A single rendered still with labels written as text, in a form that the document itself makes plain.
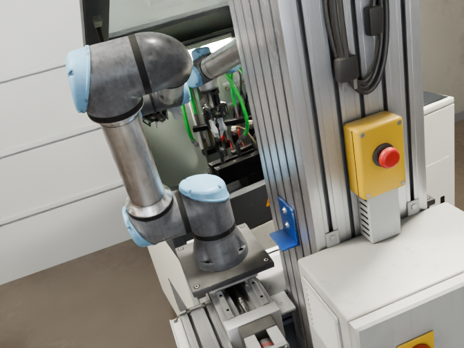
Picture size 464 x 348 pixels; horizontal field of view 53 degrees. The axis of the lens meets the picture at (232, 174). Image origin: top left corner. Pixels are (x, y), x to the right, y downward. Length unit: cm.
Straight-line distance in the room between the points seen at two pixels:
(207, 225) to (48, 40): 221
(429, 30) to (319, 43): 346
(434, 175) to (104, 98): 178
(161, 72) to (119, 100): 10
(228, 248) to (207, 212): 12
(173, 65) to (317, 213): 39
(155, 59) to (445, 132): 169
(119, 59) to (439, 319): 70
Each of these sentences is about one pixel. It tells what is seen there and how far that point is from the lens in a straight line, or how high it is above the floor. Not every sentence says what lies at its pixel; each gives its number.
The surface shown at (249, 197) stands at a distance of 176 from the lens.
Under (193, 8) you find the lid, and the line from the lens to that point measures 192.
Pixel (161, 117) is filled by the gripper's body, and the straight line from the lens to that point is 149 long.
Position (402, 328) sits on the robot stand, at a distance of 80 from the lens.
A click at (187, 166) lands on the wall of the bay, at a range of 222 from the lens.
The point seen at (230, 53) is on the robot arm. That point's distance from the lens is 147.
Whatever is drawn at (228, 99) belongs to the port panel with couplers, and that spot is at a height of 114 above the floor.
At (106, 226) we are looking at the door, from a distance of 355.
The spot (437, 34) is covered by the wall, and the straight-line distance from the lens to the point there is 426.
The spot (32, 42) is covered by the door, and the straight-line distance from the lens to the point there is 318.
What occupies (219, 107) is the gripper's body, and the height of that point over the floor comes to 124.
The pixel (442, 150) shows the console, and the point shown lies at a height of 74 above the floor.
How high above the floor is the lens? 177
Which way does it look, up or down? 25 degrees down
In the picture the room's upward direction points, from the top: 13 degrees counter-clockwise
